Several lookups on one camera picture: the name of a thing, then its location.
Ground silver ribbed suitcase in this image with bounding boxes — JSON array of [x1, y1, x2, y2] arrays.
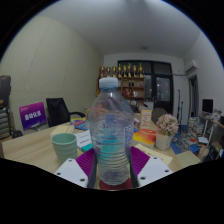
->
[[0, 108, 13, 141]]

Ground white wall air conditioner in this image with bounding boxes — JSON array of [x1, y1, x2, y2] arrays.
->
[[184, 59, 198, 76]]

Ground pink flowers in white pot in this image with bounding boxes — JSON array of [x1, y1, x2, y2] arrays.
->
[[155, 113, 180, 151]]

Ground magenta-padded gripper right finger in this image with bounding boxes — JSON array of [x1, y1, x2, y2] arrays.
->
[[128, 145, 174, 189]]

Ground tan paper envelope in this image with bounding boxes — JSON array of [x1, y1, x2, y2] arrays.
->
[[134, 143, 174, 166]]

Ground teal book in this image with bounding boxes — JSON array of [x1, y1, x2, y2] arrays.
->
[[79, 142, 94, 153]]

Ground white paper booklet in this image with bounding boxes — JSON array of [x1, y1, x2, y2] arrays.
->
[[73, 129, 93, 149]]

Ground wooden shelf unit with trophies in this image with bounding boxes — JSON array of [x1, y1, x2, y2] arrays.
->
[[96, 63, 147, 101]]

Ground black-framed glass door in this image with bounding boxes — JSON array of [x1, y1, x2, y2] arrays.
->
[[117, 59, 174, 114]]

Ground pale green cup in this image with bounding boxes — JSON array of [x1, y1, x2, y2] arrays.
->
[[50, 132, 79, 164]]

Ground stack of books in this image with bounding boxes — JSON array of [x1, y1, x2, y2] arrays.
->
[[187, 116, 205, 139]]

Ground tan standing card box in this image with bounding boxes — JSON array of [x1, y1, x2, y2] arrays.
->
[[139, 109, 153, 131]]

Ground colourful blue book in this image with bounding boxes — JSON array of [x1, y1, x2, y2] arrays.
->
[[69, 118, 89, 131]]

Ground clear plastic water bottle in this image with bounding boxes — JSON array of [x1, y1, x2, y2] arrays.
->
[[87, 77, 135, 186]]

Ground black computer monitor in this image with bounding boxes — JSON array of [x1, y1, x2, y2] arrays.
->
[[201, 98, 214, 114]]

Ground dark grey bag tan trim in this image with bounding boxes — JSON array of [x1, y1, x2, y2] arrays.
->
[[0, 75, 12, 109]]

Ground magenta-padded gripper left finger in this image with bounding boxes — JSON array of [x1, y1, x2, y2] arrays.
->
[[53, 148, 99, 189]]

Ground purple sign board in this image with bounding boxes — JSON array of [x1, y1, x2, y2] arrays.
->
[[18, 101, 48, 131]]

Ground orange book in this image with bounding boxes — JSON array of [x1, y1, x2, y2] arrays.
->
[[132, 128, 158, 149]]

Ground black office chair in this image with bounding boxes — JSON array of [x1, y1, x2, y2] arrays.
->
[[45, 97, 86, 128]]

